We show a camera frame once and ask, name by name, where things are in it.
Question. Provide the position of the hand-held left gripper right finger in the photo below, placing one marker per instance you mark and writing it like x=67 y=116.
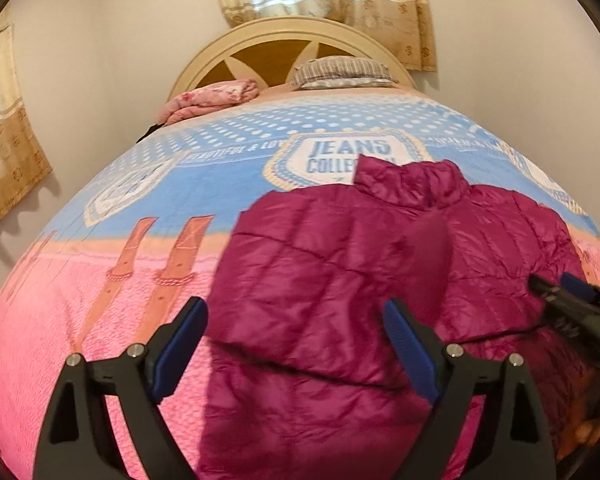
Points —
x=411 y=351

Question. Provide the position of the cream wooden headboard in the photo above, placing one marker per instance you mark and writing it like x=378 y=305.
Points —
x=260 y=60

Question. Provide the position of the magenta puffer jacket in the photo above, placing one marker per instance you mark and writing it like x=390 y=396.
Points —
x=305 y=270

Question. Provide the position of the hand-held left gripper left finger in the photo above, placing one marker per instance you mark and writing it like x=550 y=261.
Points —
x=180 y=355

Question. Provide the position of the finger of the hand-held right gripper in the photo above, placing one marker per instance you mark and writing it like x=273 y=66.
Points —
x=555 y=302
x=582 y=287

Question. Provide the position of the pink floral folded blanket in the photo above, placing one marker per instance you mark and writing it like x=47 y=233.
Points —
x=210 y=97

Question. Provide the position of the striped grey pillow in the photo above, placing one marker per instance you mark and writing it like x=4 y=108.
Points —
x=342 y=72

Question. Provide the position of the pink and blue printed bedspread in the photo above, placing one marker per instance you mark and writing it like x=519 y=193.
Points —
x=105 y=260

